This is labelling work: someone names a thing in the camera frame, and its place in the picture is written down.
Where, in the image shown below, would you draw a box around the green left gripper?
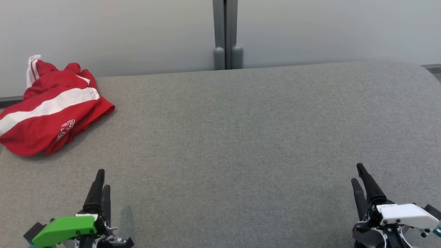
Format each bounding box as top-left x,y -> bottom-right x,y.
32,169 -> 119,248

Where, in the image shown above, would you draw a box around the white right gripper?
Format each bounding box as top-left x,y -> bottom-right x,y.
351,163 -> 441,238

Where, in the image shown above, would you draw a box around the red shorts with white stripe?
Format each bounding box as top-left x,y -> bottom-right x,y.
0,69 -> 116,156

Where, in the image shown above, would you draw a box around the red Bulls jersey white sleeves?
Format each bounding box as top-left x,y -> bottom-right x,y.
26,54 -> 91,90

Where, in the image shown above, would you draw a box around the dark grey baseboard strip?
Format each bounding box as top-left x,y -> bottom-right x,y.
420,64 -> 441,75
0,96 -> 25,105

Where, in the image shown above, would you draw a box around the grey partition post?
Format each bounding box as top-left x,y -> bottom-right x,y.
212,0 -> 244,71

